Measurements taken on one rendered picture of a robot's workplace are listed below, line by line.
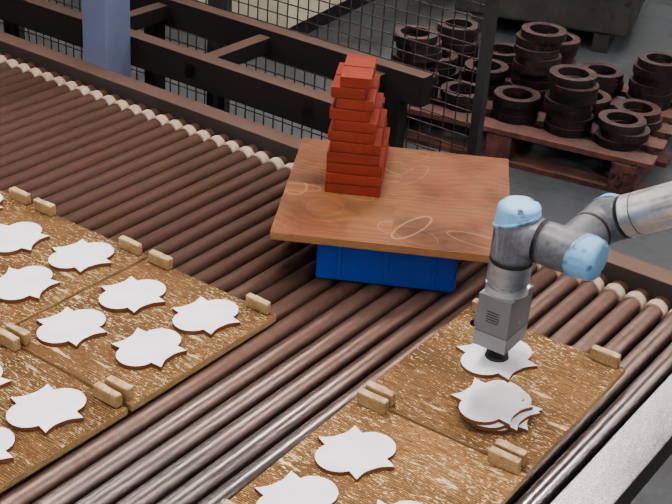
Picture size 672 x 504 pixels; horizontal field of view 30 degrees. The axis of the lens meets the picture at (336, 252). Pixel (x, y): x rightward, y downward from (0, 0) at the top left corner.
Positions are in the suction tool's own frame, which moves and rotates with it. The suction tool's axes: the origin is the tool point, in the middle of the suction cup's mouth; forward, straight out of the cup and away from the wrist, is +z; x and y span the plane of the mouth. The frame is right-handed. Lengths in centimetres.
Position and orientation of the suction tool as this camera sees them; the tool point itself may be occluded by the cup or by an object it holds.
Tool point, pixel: (495, 361)
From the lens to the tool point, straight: 226.2
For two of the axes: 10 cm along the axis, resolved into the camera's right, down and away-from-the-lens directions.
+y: -5.7, 3.6, -7.4
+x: 8.2, 3.2, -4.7
